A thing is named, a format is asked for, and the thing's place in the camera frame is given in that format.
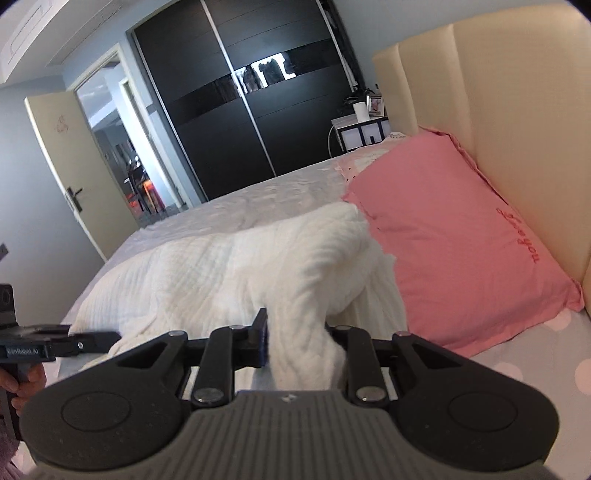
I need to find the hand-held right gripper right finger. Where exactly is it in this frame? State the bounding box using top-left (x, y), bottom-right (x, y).
top-left (325, 325), bottom-right (458, 408)

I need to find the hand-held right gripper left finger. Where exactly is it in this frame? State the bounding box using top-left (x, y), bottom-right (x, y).
top-left (117, 308), bottom-right (270, 408)

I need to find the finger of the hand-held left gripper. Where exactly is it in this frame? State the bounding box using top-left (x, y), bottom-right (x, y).
top-left (55, 331), bottom-right (122, 358)

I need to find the white textured garment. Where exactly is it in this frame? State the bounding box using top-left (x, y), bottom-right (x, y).
top-left (69, 202), bottom-right (407, 402)

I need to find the person's left hand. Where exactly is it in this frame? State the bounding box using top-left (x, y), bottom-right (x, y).
top-left (0, 364), bottom-right (48, 412)

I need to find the pink fuzzy cloth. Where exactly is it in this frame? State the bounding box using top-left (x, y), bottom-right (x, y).
top-left (0, 443), bottom-right (25, 480)

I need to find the polka dot bed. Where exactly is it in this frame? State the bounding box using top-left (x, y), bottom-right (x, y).
top-left (9, 154), bottom-right (591, 480)

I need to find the orange stool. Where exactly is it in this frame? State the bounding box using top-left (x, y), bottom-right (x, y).
top-left (139, 180), bottom-right (163, 213)

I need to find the dark chair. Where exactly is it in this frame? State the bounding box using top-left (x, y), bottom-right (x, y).
top-left (124, 166), bottom-right (148, 214)

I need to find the cream door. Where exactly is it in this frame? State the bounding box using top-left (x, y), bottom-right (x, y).
top-left (24, 90), bottom-right (139, 264)

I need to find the patterned pink pillow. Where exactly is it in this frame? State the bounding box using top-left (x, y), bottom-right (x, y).
top-left (335, 131), bottom-right (421, 183)

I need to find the white nightstand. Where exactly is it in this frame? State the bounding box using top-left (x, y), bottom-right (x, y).
top-left (330, 115), bottom-right (391, 153)

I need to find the black sliding wardrobe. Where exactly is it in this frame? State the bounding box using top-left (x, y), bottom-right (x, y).
top-left (131, 0), bottom-right (365, 201)

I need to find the cream padded headboard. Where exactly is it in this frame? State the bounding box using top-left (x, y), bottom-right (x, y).
top-left (372, 9), bottom-right (591, 319)

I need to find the white ceiling air vent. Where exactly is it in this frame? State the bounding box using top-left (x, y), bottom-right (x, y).
top-left (0, 0), bottom-right (63, 70)

